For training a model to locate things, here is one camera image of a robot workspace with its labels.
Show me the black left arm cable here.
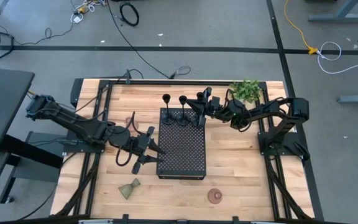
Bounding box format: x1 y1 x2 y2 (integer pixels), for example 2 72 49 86
115 111 136 167

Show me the black floor tape strip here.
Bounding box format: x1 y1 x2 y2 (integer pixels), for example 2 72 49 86
0 45 358 56
265 0 325 222

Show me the grey looped cable with plug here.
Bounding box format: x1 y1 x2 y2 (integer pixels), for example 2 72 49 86
169 64 192 79

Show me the coiled black cable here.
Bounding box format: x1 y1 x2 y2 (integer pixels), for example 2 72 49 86
119 1 140 27

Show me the potted green plant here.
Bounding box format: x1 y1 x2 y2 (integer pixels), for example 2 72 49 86
227 80 262 104

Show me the black cable clamp post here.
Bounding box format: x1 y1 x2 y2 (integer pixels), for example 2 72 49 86
116 68 144 85

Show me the black cable bundle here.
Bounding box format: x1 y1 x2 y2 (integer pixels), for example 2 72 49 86
265 155 312 220
54 152 103 217

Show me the long black floor cable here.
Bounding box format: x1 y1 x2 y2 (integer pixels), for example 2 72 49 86
106 0 171 79

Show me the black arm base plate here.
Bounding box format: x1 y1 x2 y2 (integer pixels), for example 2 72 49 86
63 130 106 154
257 130 307 156

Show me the yellow extension cable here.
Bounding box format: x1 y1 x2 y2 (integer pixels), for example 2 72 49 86
283 0 319 55

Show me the green ribbed glass candle holder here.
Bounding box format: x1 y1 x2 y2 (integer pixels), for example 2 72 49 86
117 177 142 200

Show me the black perforated metal shelf riser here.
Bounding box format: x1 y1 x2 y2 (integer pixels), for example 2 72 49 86
155 107 207 181

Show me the black desk leg frame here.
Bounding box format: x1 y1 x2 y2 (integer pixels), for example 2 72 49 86
0 133 64 205

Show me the black aluminium table frame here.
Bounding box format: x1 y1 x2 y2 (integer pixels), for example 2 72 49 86
62 78 325 224

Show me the black metal candlestick holder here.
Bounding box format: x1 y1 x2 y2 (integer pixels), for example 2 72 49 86
190 91 206 128
176 95 191 127
161 93 176 126

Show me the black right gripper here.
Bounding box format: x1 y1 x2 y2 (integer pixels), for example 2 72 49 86
186 87 222 127

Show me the white adapter with cables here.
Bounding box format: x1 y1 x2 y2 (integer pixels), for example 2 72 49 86
70 0 107 24

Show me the dark grey desk top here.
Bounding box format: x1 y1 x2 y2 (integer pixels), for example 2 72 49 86
0 66 35 215

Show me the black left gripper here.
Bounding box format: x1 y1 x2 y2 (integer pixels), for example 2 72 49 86
128 126 167 175

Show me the white floor cable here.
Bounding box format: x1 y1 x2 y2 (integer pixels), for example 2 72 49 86
316 40 358 75

